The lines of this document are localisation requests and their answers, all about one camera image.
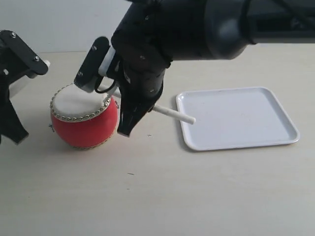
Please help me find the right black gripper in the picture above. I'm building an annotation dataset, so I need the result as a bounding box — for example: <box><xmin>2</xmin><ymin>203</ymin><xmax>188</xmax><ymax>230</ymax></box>
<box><xmin>111</xmin><ymin>0</ymin><xmax>172</xmax><ymax>137</ymax></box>

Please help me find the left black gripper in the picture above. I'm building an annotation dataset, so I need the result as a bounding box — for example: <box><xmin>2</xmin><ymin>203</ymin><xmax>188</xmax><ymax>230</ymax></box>
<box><xmin>0</xmin><ymin>46</ymin><xmax>27</xmax><ymax>145</ymax></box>

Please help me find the white wooden drumstick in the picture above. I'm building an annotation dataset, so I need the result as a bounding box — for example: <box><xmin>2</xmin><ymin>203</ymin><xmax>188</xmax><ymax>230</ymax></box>
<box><xmin>106</xmin><ymin>86</ymin><xmax>196</xmax><ymax>124</ymax></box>

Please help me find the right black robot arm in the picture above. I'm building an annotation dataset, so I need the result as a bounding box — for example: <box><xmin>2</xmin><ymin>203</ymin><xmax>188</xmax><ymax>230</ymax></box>
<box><xmin>111</xmin><ymin>0</ymin><xmax>315</xmax><ymax>136</ymax></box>

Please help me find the small red drum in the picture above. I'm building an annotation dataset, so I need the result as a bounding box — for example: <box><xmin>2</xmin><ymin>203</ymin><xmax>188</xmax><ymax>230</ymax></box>
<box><xmin>50</xmin><ymin>84</ymin><xmax>118</xmax><ymax>149</ymax></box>

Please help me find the white plastic tray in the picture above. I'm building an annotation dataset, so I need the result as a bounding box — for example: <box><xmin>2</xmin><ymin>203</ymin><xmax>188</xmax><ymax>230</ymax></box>
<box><xmin>176</xmin><ymin>87</ymin><xmax>300</xmax><ymax>151</ymax></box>

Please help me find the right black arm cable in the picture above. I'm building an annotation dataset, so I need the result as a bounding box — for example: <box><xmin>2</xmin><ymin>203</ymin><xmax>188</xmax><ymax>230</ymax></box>
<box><xmin>93</xmin><ymin>76</ymin><xmax>121</xmax><ymax>94</ymax></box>

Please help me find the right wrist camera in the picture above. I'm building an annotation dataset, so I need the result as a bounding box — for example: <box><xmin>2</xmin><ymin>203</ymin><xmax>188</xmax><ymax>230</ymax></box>
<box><xmin>74</xmin><ymin>36</ymin><xmax>116</xmax><ymax>93</ymax></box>

